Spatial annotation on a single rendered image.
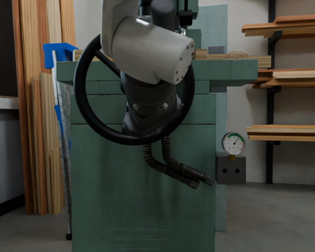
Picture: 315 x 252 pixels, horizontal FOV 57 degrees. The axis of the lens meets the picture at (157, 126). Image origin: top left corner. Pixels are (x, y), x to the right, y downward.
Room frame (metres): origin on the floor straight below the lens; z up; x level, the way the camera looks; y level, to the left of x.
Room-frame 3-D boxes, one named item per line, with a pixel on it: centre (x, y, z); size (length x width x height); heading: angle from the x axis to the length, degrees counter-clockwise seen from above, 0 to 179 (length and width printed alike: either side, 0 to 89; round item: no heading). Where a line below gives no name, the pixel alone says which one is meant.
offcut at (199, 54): (0.89, -0.13, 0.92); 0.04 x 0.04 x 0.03; 2
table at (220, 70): (0.93, 0.00, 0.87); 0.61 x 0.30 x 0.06; 87
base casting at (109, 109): (1.16, 0.03, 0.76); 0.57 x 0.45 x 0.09; 177
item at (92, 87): (0.97, 0.04, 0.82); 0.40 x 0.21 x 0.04; 87
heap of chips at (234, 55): (0.93, -0.24, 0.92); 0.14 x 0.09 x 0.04; 177
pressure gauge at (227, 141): (0.81, -0.21, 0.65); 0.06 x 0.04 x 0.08; 87
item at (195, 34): (1.21, -0.13, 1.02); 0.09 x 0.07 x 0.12; 87
